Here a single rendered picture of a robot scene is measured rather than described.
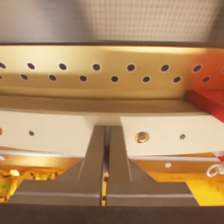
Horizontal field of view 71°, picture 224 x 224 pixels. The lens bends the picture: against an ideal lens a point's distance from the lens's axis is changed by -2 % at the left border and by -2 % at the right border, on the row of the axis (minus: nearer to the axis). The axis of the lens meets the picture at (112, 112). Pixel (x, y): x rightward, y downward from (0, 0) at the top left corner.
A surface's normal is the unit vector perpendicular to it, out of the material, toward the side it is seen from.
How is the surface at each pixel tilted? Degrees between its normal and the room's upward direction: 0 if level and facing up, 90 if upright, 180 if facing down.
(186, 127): 90
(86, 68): 62
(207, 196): 143
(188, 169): 90
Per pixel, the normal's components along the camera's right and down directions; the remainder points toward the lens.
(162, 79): 0.04, 0.82
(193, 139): 0.07, 0.44
